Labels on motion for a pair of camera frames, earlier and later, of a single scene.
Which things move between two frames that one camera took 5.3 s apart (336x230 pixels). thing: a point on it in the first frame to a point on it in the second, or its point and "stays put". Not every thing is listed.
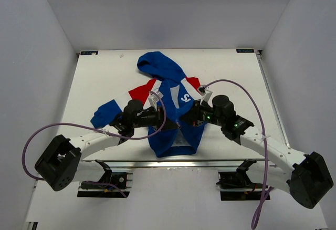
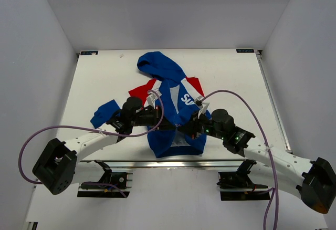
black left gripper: (159, 116) stays put
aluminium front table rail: (190, 164) stays put
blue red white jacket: (176, 138) stays put
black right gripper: (193, 117) to (191, 128)
